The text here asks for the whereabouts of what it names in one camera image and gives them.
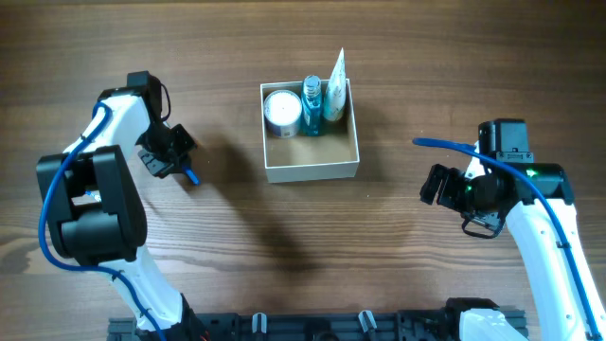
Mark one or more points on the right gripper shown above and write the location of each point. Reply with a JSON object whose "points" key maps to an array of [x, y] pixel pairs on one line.
{"points": [[452, 188]]}

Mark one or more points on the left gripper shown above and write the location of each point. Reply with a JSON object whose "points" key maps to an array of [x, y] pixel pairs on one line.
{"points": [[167, 154]]}

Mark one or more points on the blue disposable razor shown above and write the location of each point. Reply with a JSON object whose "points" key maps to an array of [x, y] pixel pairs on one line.
{"points": [[191, 175]]}

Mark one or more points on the cotton swab tub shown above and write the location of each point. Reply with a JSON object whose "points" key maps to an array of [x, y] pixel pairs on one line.
{"points": [[282, 111]]}

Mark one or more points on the blue mouthwash bottle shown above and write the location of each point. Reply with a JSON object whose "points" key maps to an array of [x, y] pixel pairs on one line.
{"points": [[312, 103]]}

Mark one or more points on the white lotion tube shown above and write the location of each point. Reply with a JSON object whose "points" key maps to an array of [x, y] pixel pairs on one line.
{"points": [[335, 95]]}

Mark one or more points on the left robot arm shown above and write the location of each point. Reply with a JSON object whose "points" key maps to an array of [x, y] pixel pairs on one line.
{"points": [[93, 219]]}

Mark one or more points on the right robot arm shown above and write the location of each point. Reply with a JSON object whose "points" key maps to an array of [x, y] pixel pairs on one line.
{"points": [[540, 214]]}

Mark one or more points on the white open cardboard box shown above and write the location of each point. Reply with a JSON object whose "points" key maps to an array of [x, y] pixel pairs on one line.
{"points": [[332, 155]]}

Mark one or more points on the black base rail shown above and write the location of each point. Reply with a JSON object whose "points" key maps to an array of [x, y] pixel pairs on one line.
{"points": [[401, 325]]}

